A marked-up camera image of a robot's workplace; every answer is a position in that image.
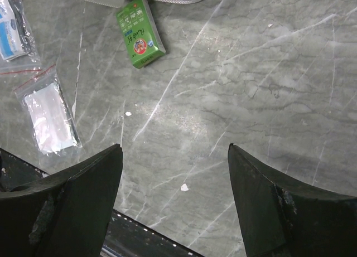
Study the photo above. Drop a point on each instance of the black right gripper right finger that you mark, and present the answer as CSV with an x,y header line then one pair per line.
x,y
282,216

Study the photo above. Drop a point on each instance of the small green medicine box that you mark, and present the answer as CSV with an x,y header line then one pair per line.
x,y
140,33

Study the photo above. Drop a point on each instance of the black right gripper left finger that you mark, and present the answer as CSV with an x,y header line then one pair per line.
x,y
64,214

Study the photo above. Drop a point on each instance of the small gauze zip bag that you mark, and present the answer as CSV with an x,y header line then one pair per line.
x,y
52,121

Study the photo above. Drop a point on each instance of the blue packets plastic bag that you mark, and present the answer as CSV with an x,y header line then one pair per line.
x,y
18,49

